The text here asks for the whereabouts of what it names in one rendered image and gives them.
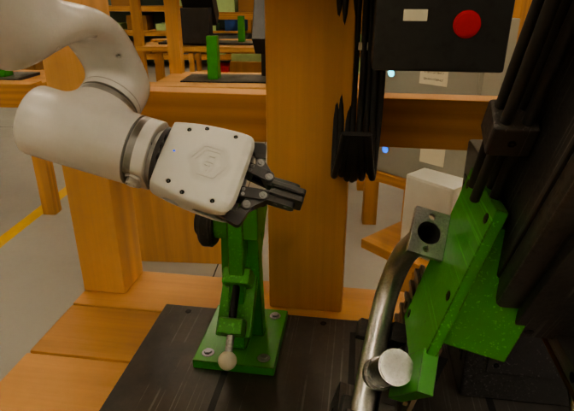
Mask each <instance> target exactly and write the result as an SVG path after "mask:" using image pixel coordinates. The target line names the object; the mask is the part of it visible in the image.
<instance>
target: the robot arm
mask: <svg viewBox="0 0 574 411"><path fill-rule="evenodd" d="M66 46H69V47H70V48H71V50H72V51H73V52H74V54H75V55H76V56H77V57H78V58H79V60H80V62H81V63H82V65H83V67H84V70H85V79H84V81H83V83H82V84H81V86H80V87H79V88H78V89H76V90H74V91H61V90H58V89H55V88H52V87H48V86H46V85H41V86H37V87H35V88H33V89H31V90H30V91H29V92H28V93H27V94H26V95H25V96H24V97H23V99H22V100H21V102H20V105H19V107H18V109H17V111H16V114H15V120H14V128H13V129H14V138H15V143H16V145H17V147H18V148H19V150H20V151H21V152H23V153H25V154H27V155H30V156H35V157H37V158H41V159H44V160H46V161H52V162H54V163H57V164H61V165H63V166H66V167H71V168H74V169H78V170H80V171H83V172H86V173H91V174H94V175H97V176H100V177H103V178H106V179H111V180H113V181H117V182H120V183H122V184H126V185H128V186H130V187H133V188H138V189H139V188H143V189H145V190H148V189H150V191H151V192H152V193H153V194H154V195H156V196H158V197H159V198H161V199H163V200H165V201H167V202H169V203H171V204H174V205H176V206H178V207H180V208H183V209H185V210H188V211H190V212H192V213H194V214H198V215H200V216H203V217H205V218H208V219H210V220H216V221H219V222H227V223H228V224H230V225H232V226H234V227H236V228H239V227H240V226H241V225H242V224H243V222H244V220H245V219H246V217H247V216H248V214H249V212H251V211H254V210H256V209H258V208H260V207H265V206H266V205H270V206H273V207H276V208H281V209H284V210H287V211H293V210H294V209H295V210H301V208H302V204H303V200H304V197H305V195H306V190H305V189H302V188H300V186H299V185H298V184H296V183H293V182H290V181H287V180H284V179H279V178H276V177H274V173H273V172H271V170H270V168H269V166H268V165H267V163H266V154H267V146H266V145H265V144H263V143H255V141H254V139H253V138H252V137H250V136H249V135H247V134H244V133H240V132H235V131H232V130H228V129H224V128H220V127H216V126H207V125H202V124H196V123H187V122H175V123H174V124H173V127H169V125H168V124H167V122H165V121H163V120H157V119H155V118H151V117H148V116H146V115H143V114H141V113H142V111H143V109H144V107H145V105H146V103H147V101H148V98H149V89H150V88H149V78H148V75H147V73H146V70H145V68H144V65H143V63H142V61H141V59H140V57H139V55H138V53H137V51H136V49H135V47H134V45H133V43H132V41H131V40H130V38H129V37H128V35H127V34H126V32H125V30H124V29H123V28H122V27H121V26H120V25H119V23H118V22H117V21H115V20H114V19H113V18H111V17H110V16H109V15H106V14H105V13H103V12H102V11H100V10H98V9H94V8H92V7H89V6H86V5H83V4H79V3H72V2H68V1H64V0H0V69H1V70H5V71H17V70H21V69H24V68H29V67H30V66H33V65H35V64H37V63H39V62H41V61H42V60H44V59H45V58H47V57H49V56H51V55H53V54H54V53H56V52H57V51H58V50H61V49H62V48H64V47H66ZM254 157H255V164H254V163H253V162H254ZM247 181H250V182H252V183H255V184H257V185H259V186H261V187H263V188H266V189H265V190H263V189H258V188H252V187H247V186H246V184H247ZM239 203H241V205H240V206H239ZM238 206H239V208H238Z"/></svg>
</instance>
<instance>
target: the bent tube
mask: <svg viewBox="0 0 574 411"><path fill-rule="evenodd" d="M430 215H431V216H432V217H433V218H434V220H431V219H430ZM449 221H450V215H448V214H443V213H440V212H437V211H434V210H431V209H428V208H423V207H420V206H416V207H415V208H414V212H413V219H412V224H411V228H410V232H409V233H408V234H407V235H406V236H405V237H404V238H403V239H401V240H400V242H399V243H398V244H397V245H396V246H395V247H394V249H393V251H392V252H391V254H390V256H389V259H388V260H387V262H386V264H385V267H384V270H383V272H382V275H381V277H380V280H379V282H378V287H377V289H376V292H375V296H374V298H373V302H372V308H371V312H370V315H369V320H368V324H367V328H366V335H365V340H364V343H363V348H362V352H361V356H360V364H359V368H358V372H357V376H356V380H355V385H354V392H353V396H352V400H351V404H350V409H352V410H354V411H375V408H376V404H377V399H378V391H375V390H372V389H370V388H369V387H368V386H367V385H366V383H365V382H364V380H363V378H362V368H363V366H364V364H365V363H366V361H368V360H369V359H371V358H373V357H375V356H380V355H381V354H382V353H383V352H384V351H385V350H387V346H388V341H389V336H390V328H391V323H392V319H393V315H394V311H395V306H396V302H397V299H398V296H399V294H400V291H401V287H402V284H403V282H404V280H405V278H406V276H407V273H408V271H409V269H410V267H411V266H412V265H413V263H414V262H415V261H416V259H417V258H419V257H420V256H422V257H424V258H427V259H431V260H433V261H438V262H441V261H442V258H443V253H444V249H445V244H446V239H447V235H448V226H449Z"/></svg>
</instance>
